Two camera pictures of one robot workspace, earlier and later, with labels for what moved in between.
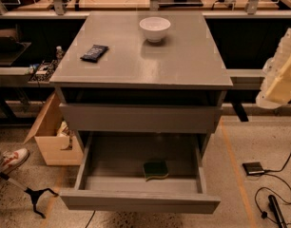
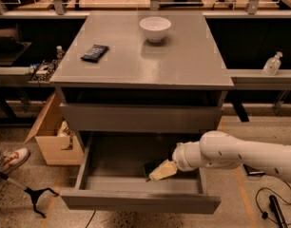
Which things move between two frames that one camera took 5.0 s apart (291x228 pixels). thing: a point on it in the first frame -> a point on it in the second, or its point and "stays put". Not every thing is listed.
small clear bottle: [59, 53] stays put
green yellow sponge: [155, 169] stays put
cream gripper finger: [280, 74] -> [165, 170]
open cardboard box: [60, 145] stays put
